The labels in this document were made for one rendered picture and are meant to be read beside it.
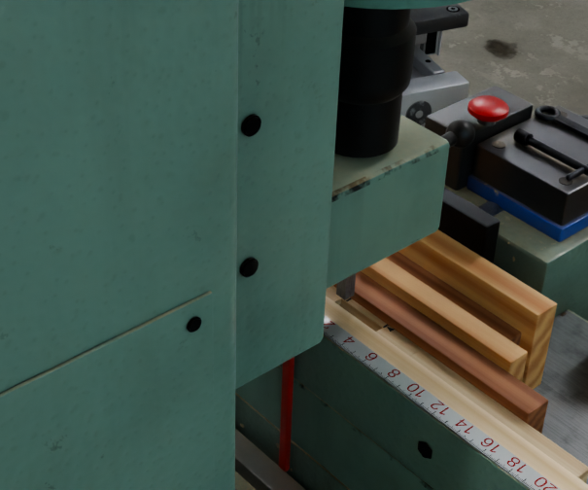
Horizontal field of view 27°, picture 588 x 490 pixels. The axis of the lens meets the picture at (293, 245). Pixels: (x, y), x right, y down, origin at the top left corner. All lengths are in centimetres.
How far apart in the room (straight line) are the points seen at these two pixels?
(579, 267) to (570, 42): 252
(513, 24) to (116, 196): 301
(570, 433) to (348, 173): 23
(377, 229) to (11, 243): 33
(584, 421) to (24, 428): 43
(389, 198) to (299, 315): 11
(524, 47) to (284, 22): 279
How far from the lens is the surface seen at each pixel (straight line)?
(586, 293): 94
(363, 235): 75
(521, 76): 320
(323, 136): 62
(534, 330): 81
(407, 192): 76
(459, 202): 85
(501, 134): 92
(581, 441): 82
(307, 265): 66
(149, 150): 49
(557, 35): 343
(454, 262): 83
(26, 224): 47
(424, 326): 81
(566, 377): 87
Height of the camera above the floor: 146
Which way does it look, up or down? 36 degrees down
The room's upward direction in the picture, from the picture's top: 2 degrees clockwise
